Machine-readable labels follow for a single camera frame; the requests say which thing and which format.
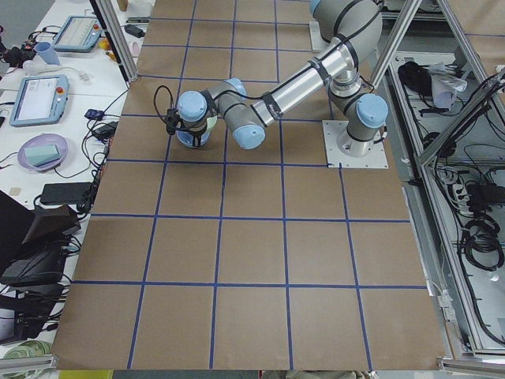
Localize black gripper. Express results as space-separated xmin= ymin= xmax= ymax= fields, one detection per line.
xmin=179 ymin=120 xmax=207 ymax=136

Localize blue bowl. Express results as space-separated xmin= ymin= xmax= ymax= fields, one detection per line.
xmin=176 ymin=131 xmax=211 ymax=148

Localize aluminium frame post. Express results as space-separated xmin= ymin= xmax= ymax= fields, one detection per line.
xmin=89 ymin=0 xmax=138 ymax=83

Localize light blue plastic cup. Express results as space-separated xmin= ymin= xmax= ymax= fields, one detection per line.
xmin=34 ymin=41 xmax=61 ymax=66

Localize green bowl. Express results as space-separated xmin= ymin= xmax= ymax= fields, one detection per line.
xmin=207 ymin=116 xmax=218 ymax=133

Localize teal sponge block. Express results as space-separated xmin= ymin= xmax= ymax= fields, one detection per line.
xmin=24 ymin=144 xmax=61 ymax=167

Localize near blue teach pendant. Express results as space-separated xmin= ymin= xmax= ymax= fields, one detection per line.
xmin=9 ymin=74 xmax=69 ymax=127

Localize black laptop stand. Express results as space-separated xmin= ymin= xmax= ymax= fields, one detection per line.
xmin=1 ymin=205 xmax=80 ymax=286

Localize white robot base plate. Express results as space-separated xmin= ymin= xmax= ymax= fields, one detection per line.
xmin=322 ymin=120 xmax=388 ymax=169

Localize coiled black cables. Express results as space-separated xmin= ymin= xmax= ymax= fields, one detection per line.
xmin=457 ymin=215 xmax=502 ymax=273

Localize far blue teach pendant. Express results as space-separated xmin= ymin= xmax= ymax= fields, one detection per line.
xmin=53 ymin=16 xmax=102 ymax=53

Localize black power adapter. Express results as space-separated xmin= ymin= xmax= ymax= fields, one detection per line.
xmin=124 ymin=24 xmax=145 ymax=38

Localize pink cup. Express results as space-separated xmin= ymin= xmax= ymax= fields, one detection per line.
xmin=129 ymin=41 xmax=140 ymax=58

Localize black flat device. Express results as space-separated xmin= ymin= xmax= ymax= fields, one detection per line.
xmin=40 ymin=182 xmax=92 ymax=205

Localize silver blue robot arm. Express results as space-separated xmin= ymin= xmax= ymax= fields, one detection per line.
xmin=166 ymin=1 xmax=388 ymax=157

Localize small blue usb device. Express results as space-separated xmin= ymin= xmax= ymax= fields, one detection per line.
xmin=84 ymin=109 xmax=105 ymax=121

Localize blue teach pendant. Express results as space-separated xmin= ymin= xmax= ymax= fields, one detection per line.
xmin=9 ymin=74 xmax=69 ymax=127
xmin=53 ymin=16 xmax=102 ymax=53

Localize lavender plate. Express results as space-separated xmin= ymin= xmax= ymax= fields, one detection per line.
xmin=17 ymin=133 xmax=68 ymax=172

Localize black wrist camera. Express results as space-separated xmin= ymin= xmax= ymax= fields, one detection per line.
xmin=164 ymin=109 xmax=181 ymax=136

